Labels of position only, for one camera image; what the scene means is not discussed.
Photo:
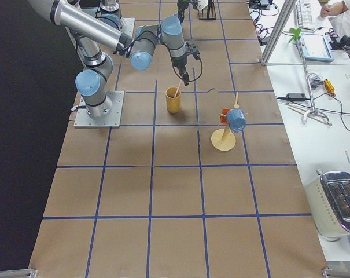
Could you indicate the blue cup on stand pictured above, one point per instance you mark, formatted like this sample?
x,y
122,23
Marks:
x,y
236,120

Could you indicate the metal rod stand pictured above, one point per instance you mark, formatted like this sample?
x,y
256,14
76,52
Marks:
x,y
312,111

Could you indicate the yellow handled tool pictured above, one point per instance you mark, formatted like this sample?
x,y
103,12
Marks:
x,y
329,87

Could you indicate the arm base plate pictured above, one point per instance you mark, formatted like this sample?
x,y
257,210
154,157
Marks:
x,y
106,115
127,25

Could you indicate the aluminium frame post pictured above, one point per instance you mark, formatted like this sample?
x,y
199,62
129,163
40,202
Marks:
x,y
278,28

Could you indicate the silver toaster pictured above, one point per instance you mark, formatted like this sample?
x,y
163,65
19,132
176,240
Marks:
x,y
329,200

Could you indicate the black power adapter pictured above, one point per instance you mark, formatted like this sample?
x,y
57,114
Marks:
x,y
296,97

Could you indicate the orange cup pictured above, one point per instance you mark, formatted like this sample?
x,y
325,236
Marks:
x,y
223,117

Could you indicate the pink chopstick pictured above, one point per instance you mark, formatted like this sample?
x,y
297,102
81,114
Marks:
x,y
177,89

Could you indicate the green clamp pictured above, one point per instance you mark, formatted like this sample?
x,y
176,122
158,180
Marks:
x,y
295,34

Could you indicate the black wire mug rack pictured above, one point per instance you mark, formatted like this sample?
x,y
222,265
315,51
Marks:
x,y
206,10

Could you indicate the bamboo cylinder holder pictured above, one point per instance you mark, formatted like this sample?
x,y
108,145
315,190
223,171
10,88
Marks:
x,y
173,104

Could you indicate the white keyboard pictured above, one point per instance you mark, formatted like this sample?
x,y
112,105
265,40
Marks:
x,y
303,15

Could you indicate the blue framed tablet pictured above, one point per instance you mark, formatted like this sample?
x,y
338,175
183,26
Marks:
x,y
314,47

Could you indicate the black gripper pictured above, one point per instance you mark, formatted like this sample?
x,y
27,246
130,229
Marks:
x,y
179,64

